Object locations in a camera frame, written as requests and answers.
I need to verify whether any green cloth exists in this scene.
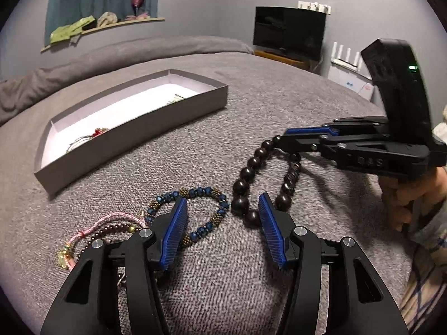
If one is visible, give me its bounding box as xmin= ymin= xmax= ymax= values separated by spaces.
xmin=50 ymin=15 xmax=97 ymax=44

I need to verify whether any beige crumpled cloth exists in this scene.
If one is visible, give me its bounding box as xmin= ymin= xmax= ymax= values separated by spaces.
xmin=97 ymin=11 xmax=120 ymax=28

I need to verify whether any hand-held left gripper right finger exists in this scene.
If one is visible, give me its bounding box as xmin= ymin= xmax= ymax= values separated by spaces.
xmin=258 ymin=193 xmax=409 ymax=335

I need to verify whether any black monitor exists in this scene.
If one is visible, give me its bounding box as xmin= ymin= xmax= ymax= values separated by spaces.
xmin=252 ymin=6 xmax=327 ymax=62

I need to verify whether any person's right hand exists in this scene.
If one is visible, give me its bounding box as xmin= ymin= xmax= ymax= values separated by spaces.
xmin=379 ymin=167 xmax=447 ymax=233

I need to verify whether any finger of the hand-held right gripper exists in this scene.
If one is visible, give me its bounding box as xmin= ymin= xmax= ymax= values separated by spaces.
xmin=275 ymin=135 xmax=350 ymax=164
xmin=284 ymin=116 xmax=391 ymax=137

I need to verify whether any wooden wall shelf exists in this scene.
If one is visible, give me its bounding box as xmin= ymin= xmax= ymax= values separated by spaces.
xmin=40 ymin=17 xmax=166 ymax=53

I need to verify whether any pink cord bracelet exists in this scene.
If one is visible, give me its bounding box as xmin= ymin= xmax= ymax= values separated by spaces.
xmin=58 ymin=213 xmax=148 ymax=270

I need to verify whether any white router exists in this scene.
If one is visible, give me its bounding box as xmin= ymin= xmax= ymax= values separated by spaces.
xmin=330 ymin=41 xmax=373 ymax=79

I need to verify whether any grey blanket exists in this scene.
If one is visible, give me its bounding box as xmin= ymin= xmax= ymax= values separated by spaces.
xmin=0 ymin=36 xmax=428 ymax=335

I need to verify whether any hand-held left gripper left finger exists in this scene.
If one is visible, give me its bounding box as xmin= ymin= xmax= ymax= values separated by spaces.
xmin=40 ymin=197 xmax=189 ymax=335

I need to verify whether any person's right forearm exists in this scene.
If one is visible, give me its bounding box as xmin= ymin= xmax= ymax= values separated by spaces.
xmin=398 ymin=206 xmax=447 ymax=335

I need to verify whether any grey cardboard box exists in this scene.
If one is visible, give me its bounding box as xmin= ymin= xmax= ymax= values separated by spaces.
xmin=34 ymin=69 xmax=229 ymax=199

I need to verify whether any wooden stand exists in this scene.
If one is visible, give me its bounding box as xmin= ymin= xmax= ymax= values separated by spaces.
xmin=254 ymin=50 xmax=312 ymax=72

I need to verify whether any blue bead bracelet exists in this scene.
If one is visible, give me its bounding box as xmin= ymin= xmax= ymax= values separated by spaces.
xmin=144 ymin=186 xmax=230 ymax=249

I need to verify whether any dark wooden bead bracelet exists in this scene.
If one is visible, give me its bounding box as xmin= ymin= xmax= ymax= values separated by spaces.
xmin=231 ymin=135 xmax=303 ymax=227

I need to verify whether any white carton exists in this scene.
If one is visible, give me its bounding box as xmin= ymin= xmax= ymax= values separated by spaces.
xmin=327 ymin=66 xmax=376 ymax=102

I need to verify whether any white wall hook rack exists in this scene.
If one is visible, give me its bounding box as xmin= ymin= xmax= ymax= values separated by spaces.
xmin=298 ymin=1 xmax=332 ymax=15

